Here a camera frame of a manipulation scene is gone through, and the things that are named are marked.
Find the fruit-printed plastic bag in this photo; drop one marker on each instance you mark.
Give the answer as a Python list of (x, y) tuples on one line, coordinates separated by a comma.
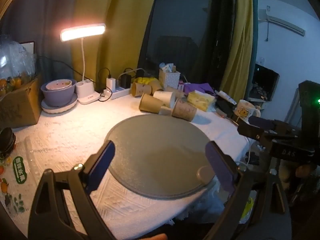
[(13, 175)]

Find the white power strip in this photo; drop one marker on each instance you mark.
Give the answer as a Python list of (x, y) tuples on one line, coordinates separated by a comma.
[(122, 92)]

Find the purple cloth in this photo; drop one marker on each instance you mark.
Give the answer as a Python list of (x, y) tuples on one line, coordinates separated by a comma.
[(197, 88)]

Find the white plug-in charger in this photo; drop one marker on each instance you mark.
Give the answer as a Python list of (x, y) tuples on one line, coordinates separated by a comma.
[(110, 83)]

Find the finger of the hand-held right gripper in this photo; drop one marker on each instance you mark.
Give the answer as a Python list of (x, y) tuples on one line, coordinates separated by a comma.
[(261, 122), (252, 131)]

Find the yellow curtain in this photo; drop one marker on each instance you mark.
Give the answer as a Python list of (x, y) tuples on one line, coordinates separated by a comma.
[(240, 42), (112, 17)]

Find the dark screen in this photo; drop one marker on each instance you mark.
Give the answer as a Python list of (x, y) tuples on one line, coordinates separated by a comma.
[(265, 83)]

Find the white textured tablecloth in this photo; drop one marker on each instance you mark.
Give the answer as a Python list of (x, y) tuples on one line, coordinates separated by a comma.
[(70, 135)]

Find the white air conditioner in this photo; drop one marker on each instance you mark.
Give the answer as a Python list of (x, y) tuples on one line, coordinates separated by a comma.
[(282, 22)]

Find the white paper cup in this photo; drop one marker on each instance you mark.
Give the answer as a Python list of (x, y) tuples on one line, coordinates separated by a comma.
[(163, 97)]

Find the stack of black bowls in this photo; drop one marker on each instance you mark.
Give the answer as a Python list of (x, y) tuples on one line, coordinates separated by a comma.
[(6, 140)]

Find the white woven basket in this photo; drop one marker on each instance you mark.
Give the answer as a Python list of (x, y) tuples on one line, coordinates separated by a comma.
[(170, 78)]

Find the cardboard box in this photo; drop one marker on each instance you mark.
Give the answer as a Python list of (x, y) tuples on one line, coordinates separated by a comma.
[(17, 107)]

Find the yellow plastic bag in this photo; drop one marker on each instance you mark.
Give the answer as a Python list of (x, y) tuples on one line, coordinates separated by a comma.
[(247, 208)]

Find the brown patterned paper cup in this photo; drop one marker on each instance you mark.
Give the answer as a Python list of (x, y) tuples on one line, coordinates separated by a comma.
[(185, 110)]

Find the grey round mat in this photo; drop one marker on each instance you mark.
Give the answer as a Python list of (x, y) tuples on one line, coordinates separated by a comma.
[(155, 152)]

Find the dark window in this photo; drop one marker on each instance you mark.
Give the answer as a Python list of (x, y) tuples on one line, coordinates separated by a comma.
[(190, 30)]

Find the white desk lamp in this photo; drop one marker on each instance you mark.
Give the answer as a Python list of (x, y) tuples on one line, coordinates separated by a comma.
[(83, 32)]

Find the yellow cloth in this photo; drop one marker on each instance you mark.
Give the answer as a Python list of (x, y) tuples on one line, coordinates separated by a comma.
[(143, 80)]

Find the white tube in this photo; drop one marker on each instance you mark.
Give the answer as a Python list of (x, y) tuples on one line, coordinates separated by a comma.
[(225, 97)]

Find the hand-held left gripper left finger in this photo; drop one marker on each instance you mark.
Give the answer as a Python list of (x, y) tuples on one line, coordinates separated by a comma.
[(101, 166)]

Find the purple bowl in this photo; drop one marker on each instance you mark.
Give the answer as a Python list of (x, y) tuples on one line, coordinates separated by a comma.
[(58, 96)]

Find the white scalloped plate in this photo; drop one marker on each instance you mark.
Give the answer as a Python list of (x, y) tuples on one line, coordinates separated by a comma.
[(60, 108)]

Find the grey curtain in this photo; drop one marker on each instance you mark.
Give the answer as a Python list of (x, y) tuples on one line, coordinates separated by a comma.
[(37, 17)]

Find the clear bag of oranges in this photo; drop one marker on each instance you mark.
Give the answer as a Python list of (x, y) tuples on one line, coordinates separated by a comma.
[(12, 67)]

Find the pale inner bowl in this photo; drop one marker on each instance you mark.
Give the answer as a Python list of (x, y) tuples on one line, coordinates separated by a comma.
[(58, 85)]

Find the person's right hand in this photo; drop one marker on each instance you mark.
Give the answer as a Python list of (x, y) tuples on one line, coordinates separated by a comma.
[(303, 170)]

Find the black power adapter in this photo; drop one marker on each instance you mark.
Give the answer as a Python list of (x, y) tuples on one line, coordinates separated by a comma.
[(125, 81)]

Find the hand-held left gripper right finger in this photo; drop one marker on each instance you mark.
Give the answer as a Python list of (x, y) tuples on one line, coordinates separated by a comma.
[(220, 166)]

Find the yellow tissue packet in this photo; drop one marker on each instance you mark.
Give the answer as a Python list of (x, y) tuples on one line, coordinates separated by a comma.
[(201, 101)]

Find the small black box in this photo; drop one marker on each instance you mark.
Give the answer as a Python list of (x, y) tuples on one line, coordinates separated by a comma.
[(225, 108)]

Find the white bear-print mug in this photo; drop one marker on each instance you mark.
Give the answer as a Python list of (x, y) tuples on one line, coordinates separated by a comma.
[(246, 111)]

